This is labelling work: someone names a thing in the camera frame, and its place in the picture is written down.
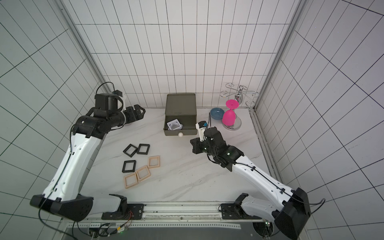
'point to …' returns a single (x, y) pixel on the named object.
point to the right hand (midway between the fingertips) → (185, 142)
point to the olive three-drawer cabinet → (182, 107)
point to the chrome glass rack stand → (240, 93)
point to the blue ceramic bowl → (216, 113)
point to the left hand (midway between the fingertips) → (135, 118)
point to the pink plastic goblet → (229, 116)
